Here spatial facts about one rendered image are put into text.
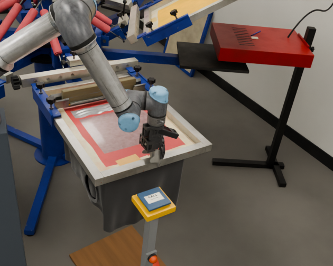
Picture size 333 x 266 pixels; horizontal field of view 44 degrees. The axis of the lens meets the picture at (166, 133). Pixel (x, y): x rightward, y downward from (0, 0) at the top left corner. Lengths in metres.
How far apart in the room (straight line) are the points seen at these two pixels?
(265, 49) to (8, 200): 1.78
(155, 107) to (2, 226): 0.82
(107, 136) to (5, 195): 0.52
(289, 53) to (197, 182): 1.19
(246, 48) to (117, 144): 1.18
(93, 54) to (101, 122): 0.73
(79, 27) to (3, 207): 0.83
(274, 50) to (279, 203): 1.16
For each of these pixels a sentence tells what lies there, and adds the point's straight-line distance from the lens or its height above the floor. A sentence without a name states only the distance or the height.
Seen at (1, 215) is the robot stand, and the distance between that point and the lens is 1.84.
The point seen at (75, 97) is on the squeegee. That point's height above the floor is 1.01.
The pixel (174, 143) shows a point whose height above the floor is 0.96.
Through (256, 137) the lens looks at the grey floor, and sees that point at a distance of 3.88.
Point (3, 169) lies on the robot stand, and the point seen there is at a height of 1.04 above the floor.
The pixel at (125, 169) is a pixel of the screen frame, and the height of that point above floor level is 0.99.
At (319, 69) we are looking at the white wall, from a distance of 3.63.
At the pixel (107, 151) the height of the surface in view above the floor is 0.96.
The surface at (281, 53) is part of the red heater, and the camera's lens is 2.76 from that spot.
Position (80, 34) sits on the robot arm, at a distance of 1.35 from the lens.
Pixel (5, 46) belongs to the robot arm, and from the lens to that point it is 1.59.
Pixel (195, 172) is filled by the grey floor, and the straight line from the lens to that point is 3.31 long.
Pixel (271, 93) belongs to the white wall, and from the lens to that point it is 4.03.
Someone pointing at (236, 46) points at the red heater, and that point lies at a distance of 2.71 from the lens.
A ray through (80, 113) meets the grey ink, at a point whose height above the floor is 0.96.
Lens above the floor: 2.09
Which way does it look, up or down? 34 degrees down
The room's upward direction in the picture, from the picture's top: 7 degrees clockwise
